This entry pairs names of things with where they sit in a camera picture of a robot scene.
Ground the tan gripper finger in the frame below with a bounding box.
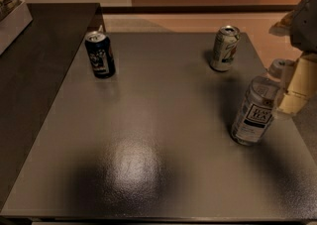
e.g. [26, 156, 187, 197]
[269, 11, 294, 36]

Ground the clear plastic tea bottle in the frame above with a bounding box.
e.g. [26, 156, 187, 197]
[231, 58, 286, 146]

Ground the white box with items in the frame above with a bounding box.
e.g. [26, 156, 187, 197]
[0, 0, 33, 55]

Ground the dark blue soda can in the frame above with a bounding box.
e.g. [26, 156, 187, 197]
[84, 31, 116, 78]

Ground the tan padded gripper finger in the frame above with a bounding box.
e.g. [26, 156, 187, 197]
[277, 52, 317, 115]

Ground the white green soda can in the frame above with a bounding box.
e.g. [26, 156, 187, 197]
[210, 25, 240, 72]

